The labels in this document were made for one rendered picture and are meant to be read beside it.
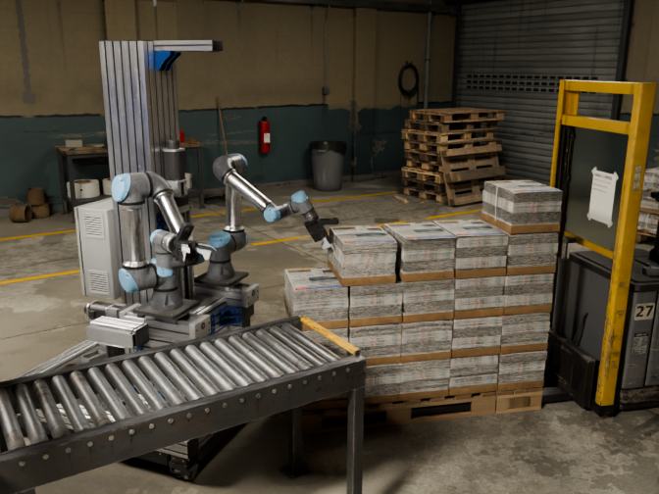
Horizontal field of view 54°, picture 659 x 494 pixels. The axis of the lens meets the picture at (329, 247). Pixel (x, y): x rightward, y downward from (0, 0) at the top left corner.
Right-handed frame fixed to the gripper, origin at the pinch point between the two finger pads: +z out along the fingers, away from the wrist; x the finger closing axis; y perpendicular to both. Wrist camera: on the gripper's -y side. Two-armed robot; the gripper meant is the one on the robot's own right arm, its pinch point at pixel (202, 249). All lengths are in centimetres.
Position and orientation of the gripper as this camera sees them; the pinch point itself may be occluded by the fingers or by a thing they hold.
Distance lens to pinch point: 255.7
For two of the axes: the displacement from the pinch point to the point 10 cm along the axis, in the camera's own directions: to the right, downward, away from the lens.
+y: -1.1, 9.8, 1.8
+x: -7.3, 0.4, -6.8
